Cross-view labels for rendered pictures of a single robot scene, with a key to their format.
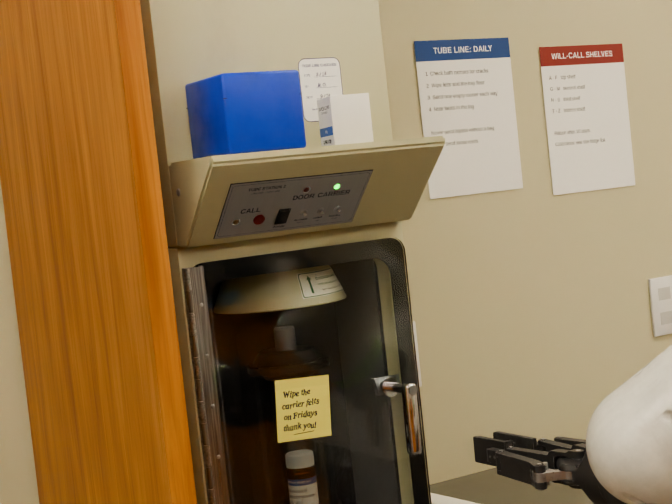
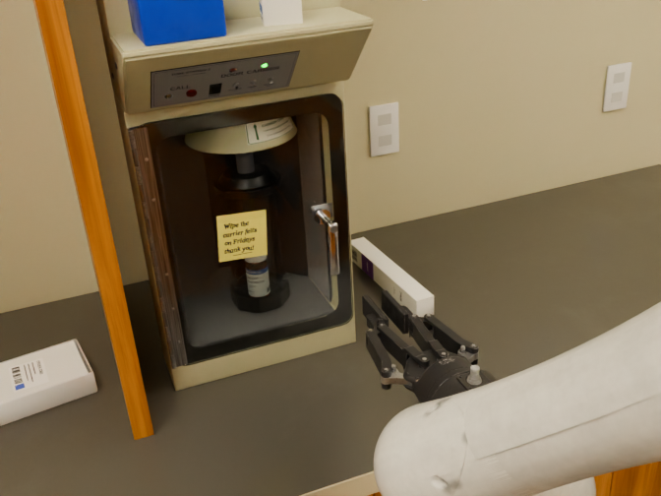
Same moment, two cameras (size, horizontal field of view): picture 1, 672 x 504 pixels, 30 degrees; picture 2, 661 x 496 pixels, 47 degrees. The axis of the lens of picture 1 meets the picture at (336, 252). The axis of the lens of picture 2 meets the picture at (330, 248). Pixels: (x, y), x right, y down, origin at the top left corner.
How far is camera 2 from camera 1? 0.65 m
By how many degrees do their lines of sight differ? 26
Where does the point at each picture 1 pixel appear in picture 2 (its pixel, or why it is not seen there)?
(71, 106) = not seen: outside the picture
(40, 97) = not seen: outside the picture
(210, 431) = (158, 256)
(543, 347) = (506, 120)
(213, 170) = (127, 64)
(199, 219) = (130, 96)
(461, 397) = (431, 158)
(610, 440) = (385, 475)
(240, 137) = (155, 30)
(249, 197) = (174, 79)
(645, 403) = (420, 459)
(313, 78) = not seen: outside the picture
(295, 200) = (224, 77)
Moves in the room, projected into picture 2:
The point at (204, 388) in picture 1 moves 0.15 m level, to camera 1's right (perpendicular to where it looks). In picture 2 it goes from (151, 224) to (253, 227)
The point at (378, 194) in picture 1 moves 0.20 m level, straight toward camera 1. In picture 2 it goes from (310, 66) to (270, 111)
